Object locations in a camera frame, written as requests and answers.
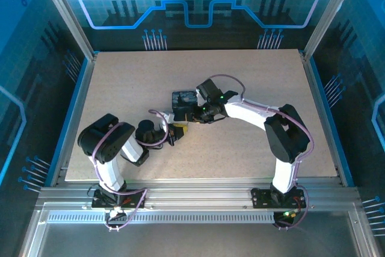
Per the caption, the starry night print tin box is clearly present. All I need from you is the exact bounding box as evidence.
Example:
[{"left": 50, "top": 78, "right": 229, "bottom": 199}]
[{"left": 171, "top": 89, "right": 200, "bottom": 122}]

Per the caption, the black controller with green light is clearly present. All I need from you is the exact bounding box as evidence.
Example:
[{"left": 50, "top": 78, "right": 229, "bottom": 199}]
[{"left": 274, "top": 208, "right": 297, "bottom": 229}]

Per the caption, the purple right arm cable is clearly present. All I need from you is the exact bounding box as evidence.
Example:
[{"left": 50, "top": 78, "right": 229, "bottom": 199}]
[{"left": 209, "top": 73, "right": 315, "bottom": 231}]

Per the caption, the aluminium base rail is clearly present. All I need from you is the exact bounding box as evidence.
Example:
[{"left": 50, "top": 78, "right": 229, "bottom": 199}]
[{"left": 35, "top": 178, "right": 362, "bottom": 211}]

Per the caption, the slotted grey cable duct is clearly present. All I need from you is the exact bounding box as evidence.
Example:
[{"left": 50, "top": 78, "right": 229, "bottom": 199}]
[{"left": 48, "top": 212, "right": 276, "bottom": 225}]

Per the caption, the aluminium side rail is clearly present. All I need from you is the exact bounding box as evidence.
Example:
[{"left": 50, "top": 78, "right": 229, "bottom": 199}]
[
  {"left": 300, "top": 52, "right": 347, "bottom": 186},
  {"left": 49, "top": 54, "right": 97, "bottom": 186}
]

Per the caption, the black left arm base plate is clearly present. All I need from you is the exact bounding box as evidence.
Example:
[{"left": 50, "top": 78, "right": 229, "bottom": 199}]
[{"left": 91, "top": 188, "right": 147, "bottom": 209}]

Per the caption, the metal lower tray frame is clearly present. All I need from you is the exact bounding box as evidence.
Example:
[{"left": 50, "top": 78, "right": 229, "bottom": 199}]
[{"left": 20, "top": 202, "right": 380, "bottom": 257}]

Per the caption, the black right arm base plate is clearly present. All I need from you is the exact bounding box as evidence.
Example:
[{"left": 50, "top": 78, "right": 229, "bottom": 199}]
[{"left": 250, "top": 187, "right": 307, "bottom": 209}]

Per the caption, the aluminium frame post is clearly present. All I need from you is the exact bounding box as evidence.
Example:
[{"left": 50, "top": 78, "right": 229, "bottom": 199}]
[
  {"left": 303, "top": 0, "right": 363, "bottom": 59},
  {"left": 34, "top": 0, "right": 97, "bottom": 60}
]

